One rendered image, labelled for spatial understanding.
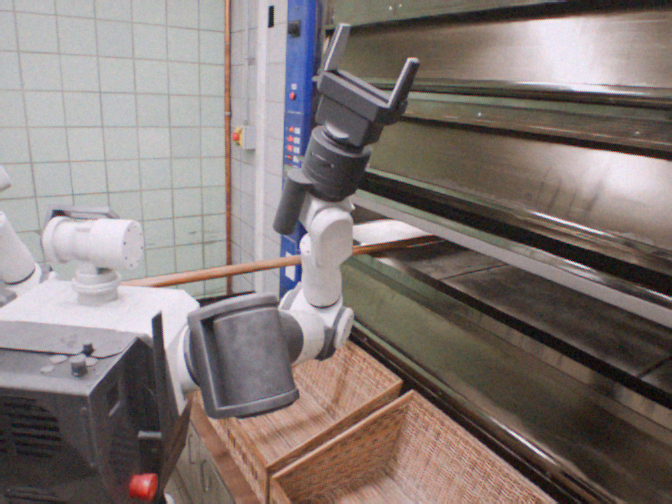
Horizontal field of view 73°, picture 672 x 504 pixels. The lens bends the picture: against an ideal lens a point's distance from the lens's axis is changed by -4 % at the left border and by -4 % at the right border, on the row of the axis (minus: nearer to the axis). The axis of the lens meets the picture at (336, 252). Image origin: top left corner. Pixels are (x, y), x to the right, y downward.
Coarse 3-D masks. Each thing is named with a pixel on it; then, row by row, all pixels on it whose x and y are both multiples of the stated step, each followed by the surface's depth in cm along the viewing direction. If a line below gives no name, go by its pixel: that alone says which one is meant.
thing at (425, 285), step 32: (352, 256) 164; (384, 256) 155; (416, 288) 138; (448, 288) 133; (480, 320) 119; (512, 320) 115; (544, 352) 105; (576, 352) 102; (608, 384) 93; (640, 384) 91
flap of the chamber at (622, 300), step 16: (368, 208) 128; (384, 208) 123; (416, 224) 113; (432, 224) 109; (480, 224) 122; (464, 240) 101; (480, 240) 98; (496, 256) 94; (512, 256) 91; (544, 272) 86; (560, 272) 83; (608, 272) 89; (576, 288) 81; (592, 288) 78; (608, 288) 76; (656, 288) 83; (624, 304) 74; (640, 304) 72; (656, 320) 70
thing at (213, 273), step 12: (396, 240) 163; (408, 240) 165; (420, 240) 168; (432, 240) 171; (360, 252) 154; (372, 252) 158; (240, 264) 133; (252, 264) 134; (264, 264) 136; (276, 264) 138; (288, 264) 140; (300, 264) 143; (168, 276) 122; (180, 276) 123; (192, 276) 125; (204, 276) 126; (216, 276) 128; (228, 276) 131
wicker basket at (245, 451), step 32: (352, 352) 165; (320, 384) 177; (352, 384) 163; (384, 384) 151; (288, 416) 166; (320, 416) 167; (352, 416) 137; (256, 448) 150; (288, 448) 151; (256, 480) 132
